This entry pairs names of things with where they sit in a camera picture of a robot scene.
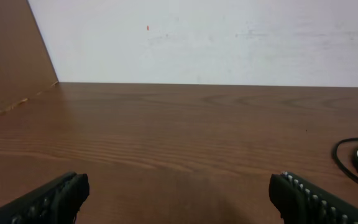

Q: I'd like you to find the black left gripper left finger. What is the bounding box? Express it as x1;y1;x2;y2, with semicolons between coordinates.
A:
0;172;90;224

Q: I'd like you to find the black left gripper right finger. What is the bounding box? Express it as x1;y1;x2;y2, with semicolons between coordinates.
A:
268;171;358;224

